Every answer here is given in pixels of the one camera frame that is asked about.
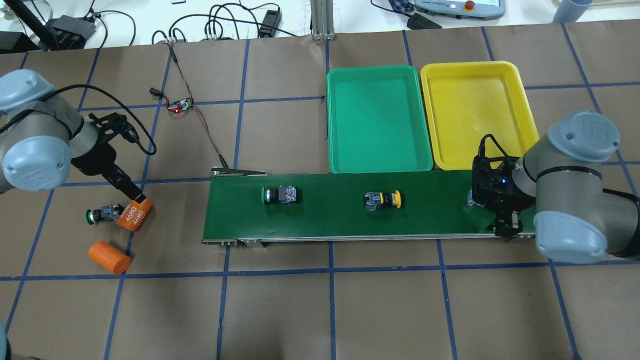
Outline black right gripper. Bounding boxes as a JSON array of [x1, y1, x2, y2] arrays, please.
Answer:
[[471, 134, 535, 238]]

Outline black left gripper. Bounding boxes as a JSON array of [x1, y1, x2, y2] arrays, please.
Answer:
[[70, 112, 147, 203]]

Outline orange cylinder labelled 4680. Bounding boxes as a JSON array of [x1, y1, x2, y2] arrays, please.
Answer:
[[115, 198, 153, 232]]

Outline plain orange cylinder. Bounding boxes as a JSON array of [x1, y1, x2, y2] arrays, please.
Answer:
[[87, 241, 131, 275]]

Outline green push button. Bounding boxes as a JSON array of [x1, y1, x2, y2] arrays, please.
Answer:
[[84, 203, 125, 226], [260, 185, 303, 205]]

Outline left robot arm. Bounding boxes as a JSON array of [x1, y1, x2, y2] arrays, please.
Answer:
[[0, 69, 157, 203]]

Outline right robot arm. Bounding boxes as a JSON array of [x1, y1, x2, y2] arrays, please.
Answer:
[[467, 111, 640, 264]]

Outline small green circuit board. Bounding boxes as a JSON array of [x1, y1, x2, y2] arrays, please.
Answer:
[[166, 97, 194, 114]]

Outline green conveyor belt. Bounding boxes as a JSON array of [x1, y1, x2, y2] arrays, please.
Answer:
[[201, 170, 538, 247]]

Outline yellow tray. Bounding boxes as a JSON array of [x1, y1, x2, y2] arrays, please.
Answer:
[[420, 61, 540, 171]]

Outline green tray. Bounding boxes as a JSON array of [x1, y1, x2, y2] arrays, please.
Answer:
[[326, 64, 434, 174]]

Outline far teach pendant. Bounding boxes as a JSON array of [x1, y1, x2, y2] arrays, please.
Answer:
[[413, 0, 506, 21]]

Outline black power adapter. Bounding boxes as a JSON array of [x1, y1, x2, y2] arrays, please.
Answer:
[[258, 9, 282, 38]]

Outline blue checked pouch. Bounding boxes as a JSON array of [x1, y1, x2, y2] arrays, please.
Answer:
[[387, 0, 416, 14]]

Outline red black wire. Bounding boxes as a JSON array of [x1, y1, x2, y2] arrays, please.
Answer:
[[149, 40, 231, 171]]

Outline aluminium frame post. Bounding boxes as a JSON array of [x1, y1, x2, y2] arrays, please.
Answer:
[[310, 0, 336, 41]]

